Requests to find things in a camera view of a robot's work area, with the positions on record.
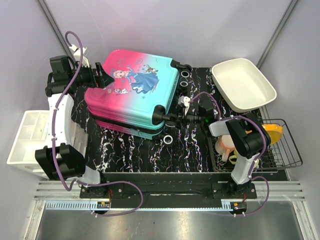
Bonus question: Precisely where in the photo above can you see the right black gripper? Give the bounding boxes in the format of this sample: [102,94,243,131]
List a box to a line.
[166,105,204,131]

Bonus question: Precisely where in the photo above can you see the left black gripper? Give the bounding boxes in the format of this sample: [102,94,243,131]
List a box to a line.
[68,60,114,89]

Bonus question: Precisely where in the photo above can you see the pink and teal kids suitcase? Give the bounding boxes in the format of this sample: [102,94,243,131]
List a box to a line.
[84,49,192,146]

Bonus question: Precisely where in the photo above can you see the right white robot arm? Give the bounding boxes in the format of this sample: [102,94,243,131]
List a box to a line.
[152,96,271,199]

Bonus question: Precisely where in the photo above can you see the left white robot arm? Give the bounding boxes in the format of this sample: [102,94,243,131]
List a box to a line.
[35,55,114,198]

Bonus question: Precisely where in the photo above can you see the black marble pattern mat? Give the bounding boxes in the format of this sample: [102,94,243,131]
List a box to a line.
[69,67,288,173]

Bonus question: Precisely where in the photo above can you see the pink cup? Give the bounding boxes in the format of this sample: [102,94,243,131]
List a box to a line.
[214,135,235,162]

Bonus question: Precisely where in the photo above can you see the yellow-green mug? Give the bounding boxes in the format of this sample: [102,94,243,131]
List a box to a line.
[228,149,260,169]

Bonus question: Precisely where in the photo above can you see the white plastic tray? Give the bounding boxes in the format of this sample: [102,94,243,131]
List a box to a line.
[211,58,277,113]

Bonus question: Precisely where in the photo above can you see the white drawer organizer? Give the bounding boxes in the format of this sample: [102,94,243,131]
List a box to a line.
[6,110,52,179]

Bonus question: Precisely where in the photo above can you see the orange-yellow plate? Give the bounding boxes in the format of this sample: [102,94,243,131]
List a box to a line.
[262,124,284,145]

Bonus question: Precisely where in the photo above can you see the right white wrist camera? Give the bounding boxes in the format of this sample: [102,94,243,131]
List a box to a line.
[178,95,191,116]

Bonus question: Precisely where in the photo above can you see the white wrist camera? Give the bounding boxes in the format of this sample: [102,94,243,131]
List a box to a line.
[178,95,191,116]
[68,44,91,68]

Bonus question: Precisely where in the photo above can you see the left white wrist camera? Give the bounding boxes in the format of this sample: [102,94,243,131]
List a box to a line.
[68,44,91,68]

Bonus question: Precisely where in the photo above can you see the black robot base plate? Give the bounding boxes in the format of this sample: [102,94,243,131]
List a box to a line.
[79,171,258,200]

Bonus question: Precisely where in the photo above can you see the black wire dish rack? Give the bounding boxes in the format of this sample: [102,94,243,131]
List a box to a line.
[207,118,303,174]

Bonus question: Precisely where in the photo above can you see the aluminium rail frame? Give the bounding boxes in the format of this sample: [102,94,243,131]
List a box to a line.
[34,181,306,212]

